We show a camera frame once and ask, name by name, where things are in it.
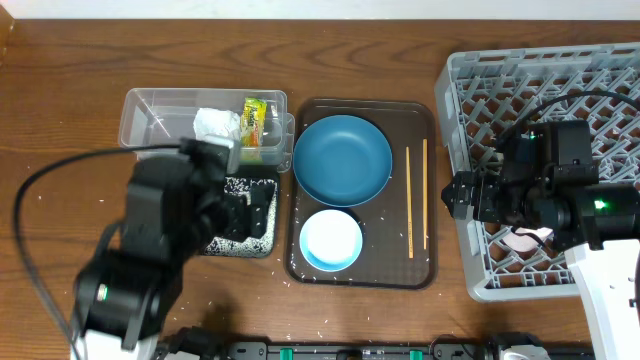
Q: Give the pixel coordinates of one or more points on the small light blue bowl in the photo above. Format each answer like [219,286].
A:
[331,240]

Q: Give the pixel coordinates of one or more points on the brown serving tray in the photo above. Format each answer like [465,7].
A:
[383,261]

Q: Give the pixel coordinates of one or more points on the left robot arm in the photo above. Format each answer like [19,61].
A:
[176,205]

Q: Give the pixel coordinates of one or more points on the white napkin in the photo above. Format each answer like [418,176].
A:
[214,122]

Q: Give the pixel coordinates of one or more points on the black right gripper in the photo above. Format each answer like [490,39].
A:
[485,201]

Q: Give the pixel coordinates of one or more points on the blue plate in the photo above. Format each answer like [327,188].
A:
[342,161]

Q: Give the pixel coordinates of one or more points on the clear plastic bin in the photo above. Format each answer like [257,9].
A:
[165,115]

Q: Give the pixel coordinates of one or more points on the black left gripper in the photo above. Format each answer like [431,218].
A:
[230,214]

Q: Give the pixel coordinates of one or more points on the pile of rice grains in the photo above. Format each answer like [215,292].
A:
[251,247]

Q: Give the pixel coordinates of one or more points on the yellow green snack wrapper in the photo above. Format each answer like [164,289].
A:
[252,122]

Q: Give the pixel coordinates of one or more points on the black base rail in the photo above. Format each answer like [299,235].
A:
[199,344]

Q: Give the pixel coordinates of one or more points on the black plastic tray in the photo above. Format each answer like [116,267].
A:
[260,195]

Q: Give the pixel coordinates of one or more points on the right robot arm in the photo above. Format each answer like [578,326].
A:
[549,179]

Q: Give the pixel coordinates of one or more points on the grey dishwasher rack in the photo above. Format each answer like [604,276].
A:
[480,94]

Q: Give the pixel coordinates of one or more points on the wooden chopstick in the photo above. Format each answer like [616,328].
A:
[409,204]
[425,193]

